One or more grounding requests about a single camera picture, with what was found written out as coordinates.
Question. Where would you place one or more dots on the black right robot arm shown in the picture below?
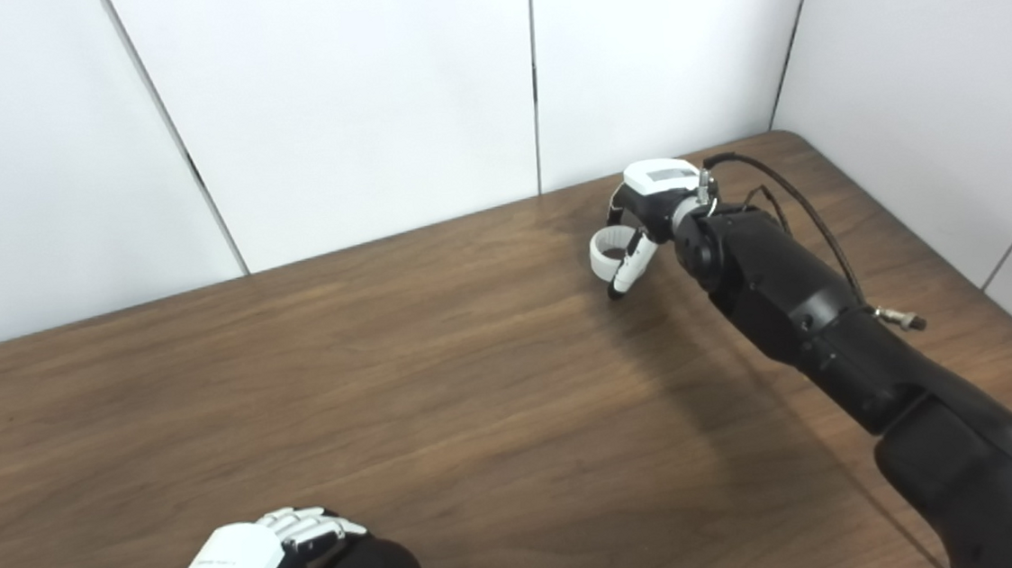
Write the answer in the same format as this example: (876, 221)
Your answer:
(806, 314)

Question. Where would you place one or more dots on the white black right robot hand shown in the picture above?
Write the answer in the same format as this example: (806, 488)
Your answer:
(658, 204)

